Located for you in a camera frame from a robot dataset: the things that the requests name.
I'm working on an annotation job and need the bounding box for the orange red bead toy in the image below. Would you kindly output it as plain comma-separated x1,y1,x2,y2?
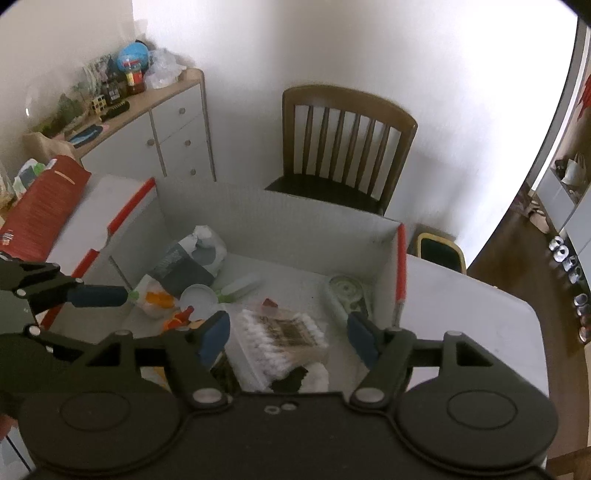
161,308,206,333

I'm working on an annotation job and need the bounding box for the dark sauce bottle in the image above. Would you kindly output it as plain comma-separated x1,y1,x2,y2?
102,69,122,102

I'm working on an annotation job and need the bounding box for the wooden slat-back chair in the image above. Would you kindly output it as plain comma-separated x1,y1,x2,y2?
264,85,419,215

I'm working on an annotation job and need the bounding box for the green white packet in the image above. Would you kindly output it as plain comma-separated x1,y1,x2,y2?
14,159,47,195

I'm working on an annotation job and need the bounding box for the brown paper bag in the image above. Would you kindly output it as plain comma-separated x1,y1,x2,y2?
23,131,77,160

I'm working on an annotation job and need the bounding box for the black stool with yellow rim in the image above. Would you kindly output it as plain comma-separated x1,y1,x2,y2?
412,232,465,273

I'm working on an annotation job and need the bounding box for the white wall cabinet unit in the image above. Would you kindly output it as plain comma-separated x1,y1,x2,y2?
531,69,591,287

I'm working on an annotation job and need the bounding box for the small blue globe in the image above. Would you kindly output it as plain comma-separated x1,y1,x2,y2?
117,41,151,70

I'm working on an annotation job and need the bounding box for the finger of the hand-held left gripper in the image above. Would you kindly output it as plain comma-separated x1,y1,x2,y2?
0,262,131,324
23,324,100,363

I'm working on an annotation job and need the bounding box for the clear plastic bag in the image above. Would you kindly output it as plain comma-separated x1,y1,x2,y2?
145,48,188,89

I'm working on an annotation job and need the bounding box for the red hanging ornament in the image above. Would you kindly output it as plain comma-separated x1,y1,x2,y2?
578,74,591,121

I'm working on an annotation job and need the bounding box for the white sideboard with wooden top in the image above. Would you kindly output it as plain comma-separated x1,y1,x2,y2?
23,68,217,183

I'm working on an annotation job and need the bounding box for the red cardboard box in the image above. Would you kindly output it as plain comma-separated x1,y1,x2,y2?
39,178,409,398

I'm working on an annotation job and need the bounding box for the blue dish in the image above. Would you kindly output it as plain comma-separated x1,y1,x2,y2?
69,124,105,144

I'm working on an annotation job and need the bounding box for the white bag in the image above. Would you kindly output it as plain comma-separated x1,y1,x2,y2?
561,157,589,185

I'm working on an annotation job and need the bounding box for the red-capped bottle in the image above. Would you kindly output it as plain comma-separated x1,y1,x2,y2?
124,65,147,95

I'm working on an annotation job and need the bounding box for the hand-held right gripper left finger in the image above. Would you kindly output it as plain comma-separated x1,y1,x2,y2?
85,311,230,409

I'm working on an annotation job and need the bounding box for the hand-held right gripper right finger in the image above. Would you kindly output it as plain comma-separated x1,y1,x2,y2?
347,311,509,411

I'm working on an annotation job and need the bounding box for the cotton swab pack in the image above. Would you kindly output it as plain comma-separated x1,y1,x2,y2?
228,307,329,393

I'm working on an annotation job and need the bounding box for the black brush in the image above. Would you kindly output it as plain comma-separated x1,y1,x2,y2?
99,102,131,121

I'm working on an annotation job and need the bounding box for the row of grey shoes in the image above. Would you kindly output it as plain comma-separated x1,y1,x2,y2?
549,235,591,344

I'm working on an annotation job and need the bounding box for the white grey plastic packet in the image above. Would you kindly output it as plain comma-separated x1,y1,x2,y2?
128,225,228,319

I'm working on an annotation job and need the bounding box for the white plush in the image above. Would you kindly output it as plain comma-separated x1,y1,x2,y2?
300,362,329,393

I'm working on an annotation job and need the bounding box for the green white tube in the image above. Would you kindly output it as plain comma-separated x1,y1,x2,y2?
212,274,266,303

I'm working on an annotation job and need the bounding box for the grey correction tape dispenser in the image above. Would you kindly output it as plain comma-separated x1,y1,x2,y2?
328,274,384,324

